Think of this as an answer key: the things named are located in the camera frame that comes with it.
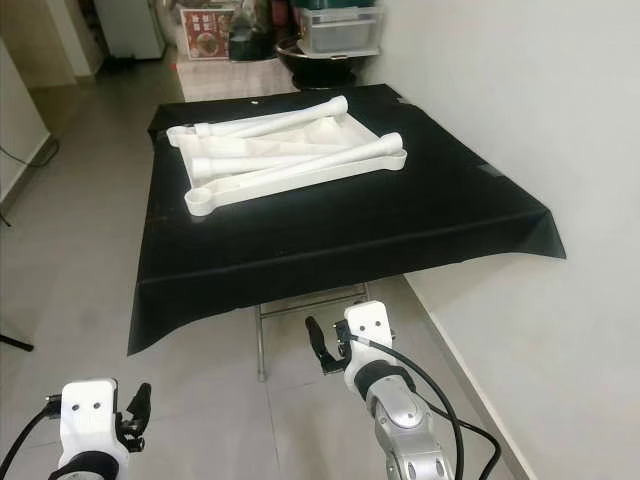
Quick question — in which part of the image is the black tablecloth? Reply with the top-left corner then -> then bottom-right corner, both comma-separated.
127,83 -> 568,358

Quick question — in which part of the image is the metal folding table frame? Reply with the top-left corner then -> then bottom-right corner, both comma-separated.
253,283 -> 371,383

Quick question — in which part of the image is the white plastic table top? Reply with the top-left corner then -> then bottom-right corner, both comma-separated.
165,108 -> 408,218

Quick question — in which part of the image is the dark green lid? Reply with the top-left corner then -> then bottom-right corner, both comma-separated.
292,0 -> 381,11

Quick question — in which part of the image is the white appliance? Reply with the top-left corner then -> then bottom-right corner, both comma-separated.
93,0 -> 169,61

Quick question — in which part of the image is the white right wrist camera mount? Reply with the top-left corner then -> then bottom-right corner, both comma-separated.
343,300 -> 396,393

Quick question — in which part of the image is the black wok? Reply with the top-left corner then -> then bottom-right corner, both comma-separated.
275,40 -> 361,91

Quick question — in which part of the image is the red printed box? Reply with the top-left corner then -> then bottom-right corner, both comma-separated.
178,5 -> 236,63

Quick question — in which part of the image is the clear plastic storage box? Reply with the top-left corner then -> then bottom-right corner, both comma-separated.
295,5 -> 383,56

